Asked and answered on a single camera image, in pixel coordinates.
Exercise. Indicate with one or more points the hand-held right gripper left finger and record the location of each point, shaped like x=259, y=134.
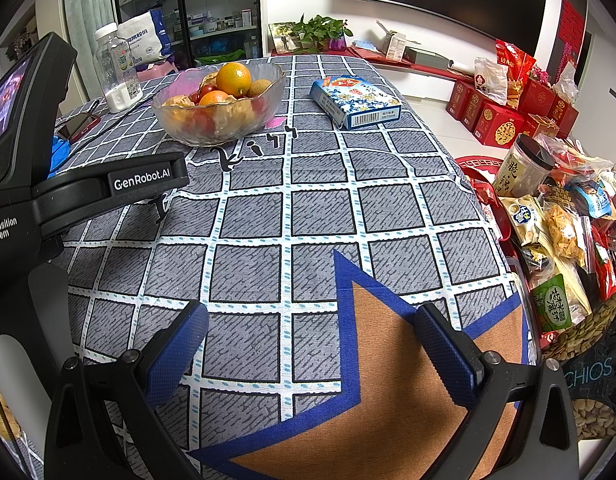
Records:
x=180, y=355

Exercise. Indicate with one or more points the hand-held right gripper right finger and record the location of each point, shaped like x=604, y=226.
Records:
x=448, y=355

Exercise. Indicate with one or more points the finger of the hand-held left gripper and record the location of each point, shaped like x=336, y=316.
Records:
x=138, y=180

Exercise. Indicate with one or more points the red smartphone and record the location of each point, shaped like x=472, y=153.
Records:
x=80, y=127

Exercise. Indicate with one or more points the clear glass fruit bowl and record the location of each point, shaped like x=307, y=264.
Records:
x=208, y=132

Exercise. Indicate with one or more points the dried physalis husk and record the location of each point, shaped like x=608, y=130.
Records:
x=235, y=111
x=210, y=79
x=180, y=102

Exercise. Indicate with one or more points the clear plastic milk bottle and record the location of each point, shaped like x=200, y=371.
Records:
x=118, y=70

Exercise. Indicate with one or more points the small orange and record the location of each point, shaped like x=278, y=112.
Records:
x=215, y=97

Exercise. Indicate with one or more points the pink plastic item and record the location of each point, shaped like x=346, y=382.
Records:
x=160, y=67

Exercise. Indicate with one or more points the green snack packet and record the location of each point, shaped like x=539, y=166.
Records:
x=553, y=305

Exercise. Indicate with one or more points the pale green curtain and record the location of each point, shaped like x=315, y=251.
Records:
x=90, y=5

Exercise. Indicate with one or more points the large orange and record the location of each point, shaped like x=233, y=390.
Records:
x=233, y=77

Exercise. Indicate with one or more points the white paper towel pack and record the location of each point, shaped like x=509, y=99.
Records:
x=143, y=35

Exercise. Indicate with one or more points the black pistachio bag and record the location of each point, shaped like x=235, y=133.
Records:
x=598, y=370

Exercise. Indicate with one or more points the small tan round fruit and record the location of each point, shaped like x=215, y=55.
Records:
x=258, y=87

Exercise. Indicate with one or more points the white blue snack packet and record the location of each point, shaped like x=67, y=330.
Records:
x=523, y=220

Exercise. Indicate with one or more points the clear bag of yellow chips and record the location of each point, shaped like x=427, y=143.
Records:
x=563, y=232

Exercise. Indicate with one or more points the grey checked star tablecloth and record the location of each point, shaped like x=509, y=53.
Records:
x=313, y=220

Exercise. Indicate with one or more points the red snack packet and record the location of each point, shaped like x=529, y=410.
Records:
x=608, y=270

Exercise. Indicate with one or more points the glass door cabinet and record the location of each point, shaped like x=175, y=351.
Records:
x=208, y=5

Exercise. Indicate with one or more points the red round tray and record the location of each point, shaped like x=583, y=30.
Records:
x=475, y=164

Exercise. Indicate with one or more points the clear jar with black lid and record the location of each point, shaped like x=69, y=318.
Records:
x=520, y=170

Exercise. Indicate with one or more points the blue white patterned carton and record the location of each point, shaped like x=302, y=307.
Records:
x=353, y=100

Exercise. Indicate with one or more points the pile of red gift boxes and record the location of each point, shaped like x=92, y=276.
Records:
x=498, y=125

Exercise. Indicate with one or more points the green potted plant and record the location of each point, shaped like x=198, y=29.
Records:
x=320, y=27

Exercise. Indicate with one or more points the blue cloth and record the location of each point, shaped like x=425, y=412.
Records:
x=365, y=46

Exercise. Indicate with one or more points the white plastic snack bag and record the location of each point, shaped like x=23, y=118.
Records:
x=490, y=80

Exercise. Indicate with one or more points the red low shelf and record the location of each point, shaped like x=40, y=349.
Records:
x=413, y=67

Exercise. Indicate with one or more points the open cardboard box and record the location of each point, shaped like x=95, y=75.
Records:
x=395, y=42

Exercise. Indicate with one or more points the red snack bag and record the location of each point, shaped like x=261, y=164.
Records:
x=515, y=67

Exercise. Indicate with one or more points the grey flat box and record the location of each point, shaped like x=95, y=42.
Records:
x=425, y=55

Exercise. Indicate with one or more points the photo frame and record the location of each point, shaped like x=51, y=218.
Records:
x=283, y=37

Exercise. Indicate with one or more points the red wall decoration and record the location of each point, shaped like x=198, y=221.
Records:
x=573, y=25

